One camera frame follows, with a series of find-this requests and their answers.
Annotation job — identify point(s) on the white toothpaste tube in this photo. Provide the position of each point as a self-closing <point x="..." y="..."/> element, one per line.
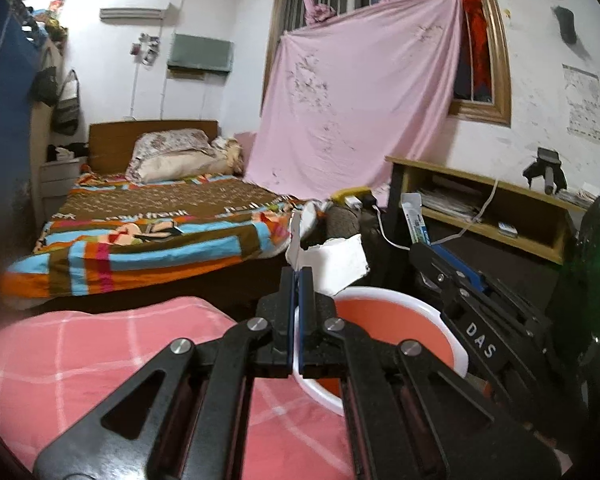
<point x="415" y="215"/>

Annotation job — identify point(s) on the floral pillow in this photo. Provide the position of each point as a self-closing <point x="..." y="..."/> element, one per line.
<point x="170" y="142"/>

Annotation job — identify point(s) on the dark clothes pile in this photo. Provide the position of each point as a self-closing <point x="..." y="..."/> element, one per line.
<point x="67" y="151"/>

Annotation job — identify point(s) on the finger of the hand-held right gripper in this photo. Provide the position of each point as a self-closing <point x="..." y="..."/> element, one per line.
<point x="467" y="272"/>
<point x="432" y="265"/>

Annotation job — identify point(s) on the wooden desk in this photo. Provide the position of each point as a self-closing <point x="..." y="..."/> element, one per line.
<point x="480" y="177"/>

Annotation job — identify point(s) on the blue fabric wardrobe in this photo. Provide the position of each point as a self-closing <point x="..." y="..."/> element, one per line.
<point x="5" y="110"/>

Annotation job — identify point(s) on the crumpled floral cloth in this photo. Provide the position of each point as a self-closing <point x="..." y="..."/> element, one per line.
<point x="230" y="155"/>

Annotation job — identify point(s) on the colourful clutter pile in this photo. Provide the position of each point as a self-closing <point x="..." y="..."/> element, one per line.
<point x="50" y="20"/>

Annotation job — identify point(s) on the black hanging pouch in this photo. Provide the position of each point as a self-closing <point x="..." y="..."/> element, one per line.
<point x="565" y="25"/>

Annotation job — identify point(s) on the pink cushion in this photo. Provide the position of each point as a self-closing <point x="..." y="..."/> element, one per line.
<point x="246" y="140"/>

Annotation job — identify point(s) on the checked bag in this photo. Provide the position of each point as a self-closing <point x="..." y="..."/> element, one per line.
<point x="342" y="225"/>

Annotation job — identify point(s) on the red hanging cloth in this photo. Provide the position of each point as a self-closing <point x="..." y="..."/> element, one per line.
<point x="477" y="35"/>

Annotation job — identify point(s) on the grey hanging tote bag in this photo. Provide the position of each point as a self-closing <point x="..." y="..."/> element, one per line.
<point x="66" y="110"/>

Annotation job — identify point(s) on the white paper packet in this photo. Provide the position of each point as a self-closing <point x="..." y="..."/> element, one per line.
<point x="335" y="265"/>

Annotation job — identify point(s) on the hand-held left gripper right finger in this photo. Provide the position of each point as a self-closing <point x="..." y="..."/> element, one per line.
<point x="307" y="305"/>

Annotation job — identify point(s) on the wall socket with plugs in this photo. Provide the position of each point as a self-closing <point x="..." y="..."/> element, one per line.
<point x="145" y="50"/>

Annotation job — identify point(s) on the white nightstand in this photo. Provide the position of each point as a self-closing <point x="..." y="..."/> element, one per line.
<point x="62" y="185"/>

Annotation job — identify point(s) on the bed with colourful blanket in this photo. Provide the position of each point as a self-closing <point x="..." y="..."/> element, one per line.
<point x="155" y="200"/>

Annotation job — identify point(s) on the black bag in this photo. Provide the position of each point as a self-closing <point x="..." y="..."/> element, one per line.
<point x="377" y="230"/>

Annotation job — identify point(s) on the paper wall calendar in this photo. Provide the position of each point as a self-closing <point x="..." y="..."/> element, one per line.
<point x="585" y="105"/>

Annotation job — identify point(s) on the pink hanging sheet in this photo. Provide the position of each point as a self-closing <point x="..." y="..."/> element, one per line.
<point x="355" y="110"/>

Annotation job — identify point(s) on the black clamp device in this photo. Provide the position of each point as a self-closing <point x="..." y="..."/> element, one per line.
<point x="545" y="165"/>

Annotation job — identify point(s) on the white air conditioner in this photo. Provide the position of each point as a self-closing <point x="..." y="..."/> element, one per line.
<point x="135" y="11"/>

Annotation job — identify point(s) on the orange bucket with white rim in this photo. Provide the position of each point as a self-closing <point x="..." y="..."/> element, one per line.
<point x="390" y="320"/>

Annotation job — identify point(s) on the wooden bed headboard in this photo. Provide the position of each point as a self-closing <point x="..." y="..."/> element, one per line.
<point x="115" y="140"/>

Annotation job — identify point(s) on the stack of papers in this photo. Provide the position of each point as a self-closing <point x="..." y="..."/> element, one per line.
<point x="450" y="202"/>

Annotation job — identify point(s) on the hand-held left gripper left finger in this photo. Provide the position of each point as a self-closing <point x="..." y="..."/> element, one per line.
<point x="285" y="305"/>

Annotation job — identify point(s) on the small white box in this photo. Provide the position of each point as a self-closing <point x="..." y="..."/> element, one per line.
<point x="507" y="230"/>

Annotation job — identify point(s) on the dark hanging bag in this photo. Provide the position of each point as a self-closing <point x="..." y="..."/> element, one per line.
<point x="45" y="85"/>

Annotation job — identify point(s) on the yellow power strip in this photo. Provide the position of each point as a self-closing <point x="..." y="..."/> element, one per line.
<point x="352" y="191"/>

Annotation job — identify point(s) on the green covered wall appliance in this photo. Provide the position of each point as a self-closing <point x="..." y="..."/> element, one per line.
<point x="200" y="52"/>

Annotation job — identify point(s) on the wooden framed barred window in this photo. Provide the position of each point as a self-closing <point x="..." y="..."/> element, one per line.
<point x="480" y="112"/>

